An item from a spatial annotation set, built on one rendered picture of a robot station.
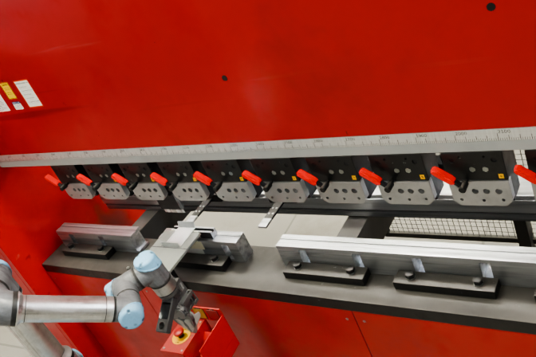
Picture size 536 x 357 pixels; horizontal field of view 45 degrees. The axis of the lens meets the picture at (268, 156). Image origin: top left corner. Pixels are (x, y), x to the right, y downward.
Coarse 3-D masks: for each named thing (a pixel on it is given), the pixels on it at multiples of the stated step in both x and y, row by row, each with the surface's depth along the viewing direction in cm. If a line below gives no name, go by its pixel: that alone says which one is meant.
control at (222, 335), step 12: (204, 324) 229; (216, 324) 220; (228, 324) 225; (192, 336) 224; (204, 336) 227; (216, 336) 219; (228, 336) 225; (168, 348) 223; (180, 348) 221; (192, 348) 223; (204, 348) 214; (216, 348) 219; (228, 348) 224
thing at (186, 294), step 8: (176, 280) 209; (176, 288) 206; (184, 288) 212; (168, 296) 205; (176, 296) 209; (184, 296) 211; (192, 296) 214; (176, 304) 209; (184, 304) 209; (192, 304) 214; (176, 312) 210
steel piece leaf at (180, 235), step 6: (180, 228) 243; (186, 228) 242; (192, 228) 240; (174, 234) 241; (180, 234) 239; (186, 234) 238; (168, 240) 239; (174, 240) 238; (180, 240) 236; (168, 246) 236; (174, 246) 234; (180, 246) 233
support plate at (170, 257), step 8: (168, 232) 245; (192, 232) 238; (160, 240) 242; (192, 240) 234; (152, 248) 239; (160, 248) 237; (168, 248) 235; (184, 248) 231; (160, 256) 233; (168, 256) 231; (176, 256) 229; (168, 264) 227; (176, 264) 226
